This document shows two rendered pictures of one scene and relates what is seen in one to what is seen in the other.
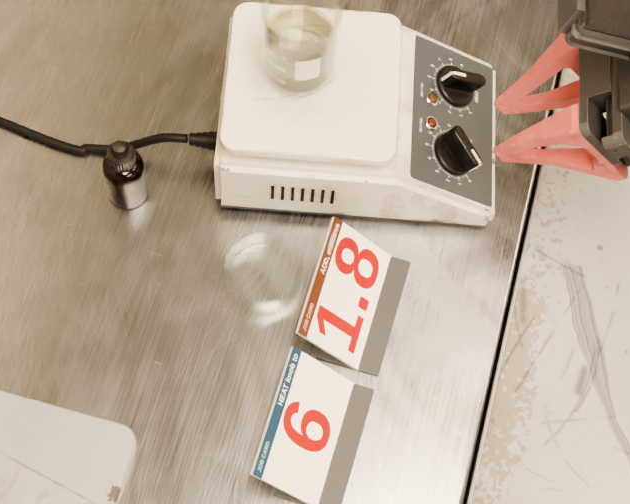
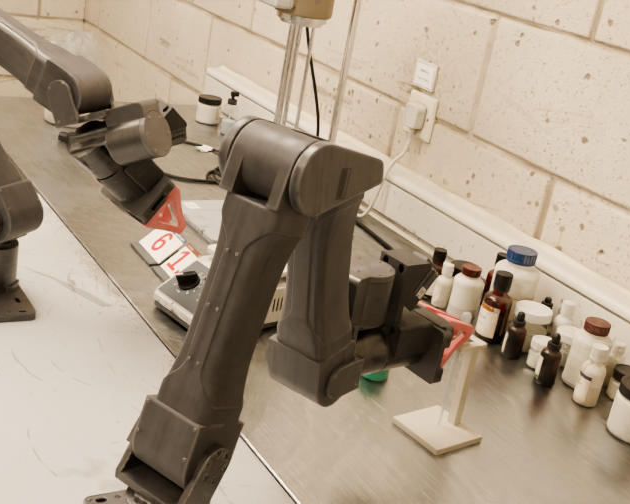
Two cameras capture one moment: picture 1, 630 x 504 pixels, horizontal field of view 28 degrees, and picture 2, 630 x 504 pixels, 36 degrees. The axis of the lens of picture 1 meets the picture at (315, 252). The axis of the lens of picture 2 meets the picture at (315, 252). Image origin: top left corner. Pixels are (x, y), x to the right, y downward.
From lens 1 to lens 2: 1.72 m
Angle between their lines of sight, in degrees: 88
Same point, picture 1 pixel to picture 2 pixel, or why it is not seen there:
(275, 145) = not seen: hidden behind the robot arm
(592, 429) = (57, 274)
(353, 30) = not seen: hidden behind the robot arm
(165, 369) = not seen: hidden behind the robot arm
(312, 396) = (168, 245)
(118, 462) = (210, 234)
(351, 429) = (146, 255)
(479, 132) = (186, 299)
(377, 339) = (161, 272)
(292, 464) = (157, 234)
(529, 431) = (81, 269)
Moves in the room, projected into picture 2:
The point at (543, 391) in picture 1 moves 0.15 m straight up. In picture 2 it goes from (85, 277) to (95, 182)
